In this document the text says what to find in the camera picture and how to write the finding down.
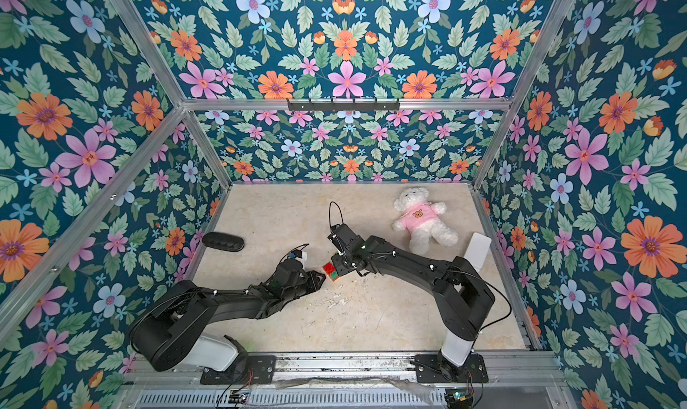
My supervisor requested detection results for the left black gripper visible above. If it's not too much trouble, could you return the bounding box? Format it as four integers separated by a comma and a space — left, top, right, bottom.
280, 270, 328, 303

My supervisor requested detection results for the red lego brick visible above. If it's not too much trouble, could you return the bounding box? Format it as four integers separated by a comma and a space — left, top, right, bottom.
323, 262, 336, 279

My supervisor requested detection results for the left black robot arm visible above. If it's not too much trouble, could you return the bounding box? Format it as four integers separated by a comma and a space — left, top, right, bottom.
129, 258, 327, 371

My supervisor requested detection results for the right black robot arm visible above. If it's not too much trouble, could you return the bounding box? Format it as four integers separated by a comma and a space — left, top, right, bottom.
325, 224, 513, 368

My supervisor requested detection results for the white teddy bear pink shirt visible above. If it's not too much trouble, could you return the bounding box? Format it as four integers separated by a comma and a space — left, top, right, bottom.
392, 187, 459, 255

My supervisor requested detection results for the black oval case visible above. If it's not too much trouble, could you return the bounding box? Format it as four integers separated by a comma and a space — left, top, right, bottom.
202, 232, 245, 253

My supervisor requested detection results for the white rectangular box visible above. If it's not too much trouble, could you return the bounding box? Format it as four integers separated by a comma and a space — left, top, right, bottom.
463, 232, 492, 273

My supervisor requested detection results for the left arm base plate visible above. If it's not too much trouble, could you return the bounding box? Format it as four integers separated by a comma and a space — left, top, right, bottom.
200, 355, 277, 386

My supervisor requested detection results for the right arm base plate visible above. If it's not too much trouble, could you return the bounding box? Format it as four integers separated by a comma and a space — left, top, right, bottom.
410, 353, 489, 384

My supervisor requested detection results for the black hook rail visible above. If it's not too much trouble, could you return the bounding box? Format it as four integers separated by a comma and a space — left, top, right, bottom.
286, 99, 401, 112

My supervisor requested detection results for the aluminium front rail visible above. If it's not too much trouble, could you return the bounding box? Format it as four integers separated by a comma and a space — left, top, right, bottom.
114, 350, 576, 408

